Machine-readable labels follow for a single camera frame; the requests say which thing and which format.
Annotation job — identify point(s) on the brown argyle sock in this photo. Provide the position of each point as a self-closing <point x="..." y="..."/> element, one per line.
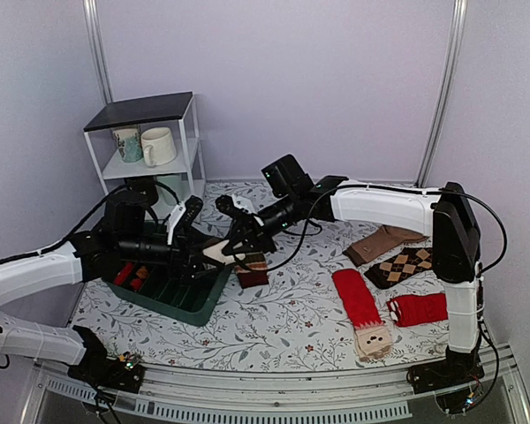
<point x="411" y="261"/>

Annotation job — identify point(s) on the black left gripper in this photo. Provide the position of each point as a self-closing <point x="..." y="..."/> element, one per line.
<point x="185" y="268"/>

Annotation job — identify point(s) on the green divided organizer tray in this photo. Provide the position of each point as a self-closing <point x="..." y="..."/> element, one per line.
<point x="191" y="303"/>

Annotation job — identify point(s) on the black mug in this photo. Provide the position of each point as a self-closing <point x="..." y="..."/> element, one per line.
<point x="143" y="187"/>

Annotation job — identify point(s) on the tan brown cuff sock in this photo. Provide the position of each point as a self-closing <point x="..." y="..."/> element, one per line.
<point x="384" y="239"/>

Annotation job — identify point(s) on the striped beige brown sock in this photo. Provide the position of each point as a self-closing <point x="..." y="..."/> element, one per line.
<point x="253" y="272"/>

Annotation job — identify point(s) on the aluminium front rail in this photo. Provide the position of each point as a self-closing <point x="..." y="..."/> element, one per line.
<point x="363" y="395"/>

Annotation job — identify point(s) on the left aluminium corner post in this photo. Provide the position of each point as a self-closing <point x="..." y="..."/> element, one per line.
<point x="94" y="35"/>

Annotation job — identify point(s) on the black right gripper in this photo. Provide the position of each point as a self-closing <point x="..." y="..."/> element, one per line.
<point x="250" y="231"/>

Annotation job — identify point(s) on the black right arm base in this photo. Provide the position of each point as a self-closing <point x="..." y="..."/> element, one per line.
<point x="455" y="369"/>

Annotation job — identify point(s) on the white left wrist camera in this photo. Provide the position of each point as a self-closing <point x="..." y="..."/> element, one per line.
<point x="182" y="216"/>

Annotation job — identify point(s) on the cream white mug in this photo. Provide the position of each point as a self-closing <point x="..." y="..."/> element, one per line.
<point x="158" y="146"/>

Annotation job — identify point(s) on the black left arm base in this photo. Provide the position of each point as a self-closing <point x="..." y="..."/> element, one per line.
<point x="101" y="372"/>

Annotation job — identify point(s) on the right aluminium corner post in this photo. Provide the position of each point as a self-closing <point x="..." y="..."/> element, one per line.
<point x="457" y="27"/>

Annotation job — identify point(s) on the red beige face sock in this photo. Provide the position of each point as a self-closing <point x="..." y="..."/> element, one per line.
<point x="372" y="338"/>

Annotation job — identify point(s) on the floral patterned table mat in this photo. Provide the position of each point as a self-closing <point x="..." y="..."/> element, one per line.
<point x="295" y="322"/>

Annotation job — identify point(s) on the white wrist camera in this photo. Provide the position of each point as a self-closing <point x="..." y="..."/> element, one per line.
<point x="234" y="205"/>
<point x="182" y="216"/>

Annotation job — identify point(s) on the red folded sock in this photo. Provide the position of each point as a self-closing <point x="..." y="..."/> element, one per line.
<point x="413" y="310"/>

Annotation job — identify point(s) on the teal patterned mug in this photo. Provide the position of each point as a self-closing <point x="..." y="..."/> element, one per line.
<point x="128" y="143"/>

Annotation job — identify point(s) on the white shelf black top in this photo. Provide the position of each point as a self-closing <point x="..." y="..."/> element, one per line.
<point x="178" y="112"/>

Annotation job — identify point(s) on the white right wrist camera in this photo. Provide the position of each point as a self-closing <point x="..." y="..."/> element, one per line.
<point x="234" y="205"/>

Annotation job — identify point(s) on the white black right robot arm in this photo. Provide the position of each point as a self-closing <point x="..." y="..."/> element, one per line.
<point x="444" y="215"/>

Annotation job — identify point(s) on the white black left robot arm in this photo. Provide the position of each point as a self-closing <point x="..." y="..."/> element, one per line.
<point x="81" y="256"/>

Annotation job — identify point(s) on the red rolled sock front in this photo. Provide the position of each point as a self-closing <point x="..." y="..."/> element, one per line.
<point x="123" y="274"/>

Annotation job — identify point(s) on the orange black rolled sock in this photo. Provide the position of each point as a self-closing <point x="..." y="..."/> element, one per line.
<point x="140" y="277"/>

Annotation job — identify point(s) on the pale green mug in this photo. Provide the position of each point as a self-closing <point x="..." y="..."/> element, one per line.
<point x="175" y="183"/>

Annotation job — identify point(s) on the aluminium corner post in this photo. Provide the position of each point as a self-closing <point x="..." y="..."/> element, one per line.
<point x="94" y="35"/>
<point x="457" y="27"/>

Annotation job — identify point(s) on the cream brown block sock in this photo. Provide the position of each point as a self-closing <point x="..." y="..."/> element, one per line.
<point x="213" y="256"/>

